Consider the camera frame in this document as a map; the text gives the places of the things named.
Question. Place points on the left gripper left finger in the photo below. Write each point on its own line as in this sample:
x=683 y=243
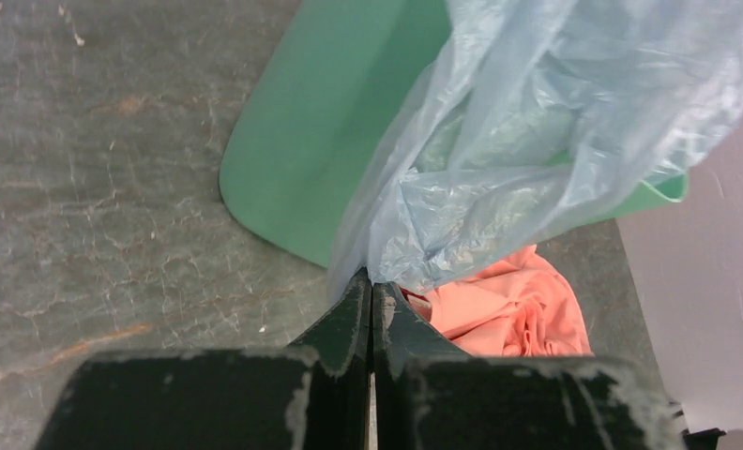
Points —
x=310 y=394

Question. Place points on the green plastic trash bin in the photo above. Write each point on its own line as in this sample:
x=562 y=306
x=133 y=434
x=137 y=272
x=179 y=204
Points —
x=306 y=134

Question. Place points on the salmon pink cloth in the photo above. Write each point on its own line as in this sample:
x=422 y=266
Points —
x=520 y=306

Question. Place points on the light blue plastic trash bag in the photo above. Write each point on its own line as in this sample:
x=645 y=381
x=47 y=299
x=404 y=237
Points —
x=537 y=117

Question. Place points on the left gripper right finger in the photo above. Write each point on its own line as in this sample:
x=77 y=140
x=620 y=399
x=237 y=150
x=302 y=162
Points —
x=432 y=395

